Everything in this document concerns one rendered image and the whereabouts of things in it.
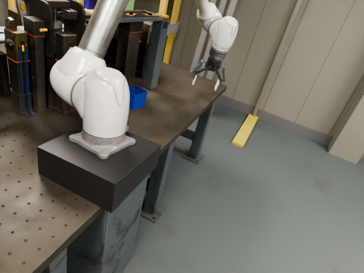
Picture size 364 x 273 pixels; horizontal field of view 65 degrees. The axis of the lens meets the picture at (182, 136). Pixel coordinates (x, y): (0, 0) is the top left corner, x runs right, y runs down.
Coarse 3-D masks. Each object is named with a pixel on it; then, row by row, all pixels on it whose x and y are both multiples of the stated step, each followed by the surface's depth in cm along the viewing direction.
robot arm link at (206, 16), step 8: (200, 0) 126; (200, 8) 139; (208, 8) 140; (216, 8) 142; (200, 16) 143; (208, 16) 142; (216, 16) 143; (200, 24) 149; (208, 24) 144; (208, 32) 147
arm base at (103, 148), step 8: (72, 136) 104; (80, 136) 104; (88, 136) 100; (120, 136) 104; (128, 136) 112; (80, 144) 103; (88, 144) 101; (96, 144) 100; (104, 144) 101; (112, 144) 102; (120, 144) 105; (128, 144) 109; (96, 152) 99; (104, 152) 99; (112, 152) 102
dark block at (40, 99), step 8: (24, 16) 116; (32, 16) 118; (24, 24) 117; (32, 24) 114; (40, 24) 116; (32, 32) 116; (40, 32) 118; (32, 40) 118; (40, 40) 120; (32, 48) 120; (40, 48) 121; (32, 56) 122; (40, 56) 123; (32, 64) 124; (40, 64) 125; (32, 72) 126; (40, 72) 127; (32, 80) 129; (40, 80) 128; (32, 88) 131; (40, 88) 130; (32, 96) 133; (40, 96) 132; (32, 104) 136; (40, 104) 134; (40, 112) 136
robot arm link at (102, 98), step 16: (80, 80) 100; (96, 80) 92; (112, 80) 93; (80, 96) 97; (96, 96) 93; (112, 96) 94; (128, 96) 99; (80, 112) 100; (96, 112) 95; (112, 112) 95; (128, 112) 103; (96, 128) 97; (112, 128) 99
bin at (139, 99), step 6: (132, 90) 164; (138, 90) 164; (144, 90) 162; (132, 96) 155; (138, 96) 156; (144, 96) 161; (132, 102) 156; (138, 102) 158; (144, 102) 163; (132, 108) 158
